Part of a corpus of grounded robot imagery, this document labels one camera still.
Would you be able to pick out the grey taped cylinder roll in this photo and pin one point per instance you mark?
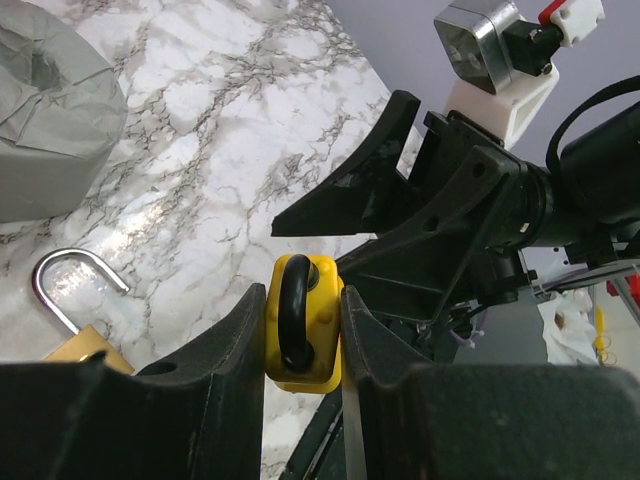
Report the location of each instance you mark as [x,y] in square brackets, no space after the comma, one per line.
[62,114]

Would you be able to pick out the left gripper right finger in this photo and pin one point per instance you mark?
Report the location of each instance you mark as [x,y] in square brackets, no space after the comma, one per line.
[405,417]

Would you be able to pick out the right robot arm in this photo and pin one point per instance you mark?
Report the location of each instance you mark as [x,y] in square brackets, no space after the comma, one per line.
[594,190]

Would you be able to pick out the yellow black padlock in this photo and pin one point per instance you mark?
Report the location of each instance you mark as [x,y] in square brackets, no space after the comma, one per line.
[303,324]

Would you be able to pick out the brass padlock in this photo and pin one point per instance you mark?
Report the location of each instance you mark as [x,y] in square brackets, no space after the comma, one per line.
[67,283]

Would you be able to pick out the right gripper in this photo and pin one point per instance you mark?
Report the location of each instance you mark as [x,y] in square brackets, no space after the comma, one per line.
[452,254]

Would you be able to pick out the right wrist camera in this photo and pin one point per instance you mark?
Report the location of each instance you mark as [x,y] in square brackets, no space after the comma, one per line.
[504,62]

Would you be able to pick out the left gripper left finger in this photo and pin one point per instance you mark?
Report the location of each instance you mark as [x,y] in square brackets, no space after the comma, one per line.
[195,414]

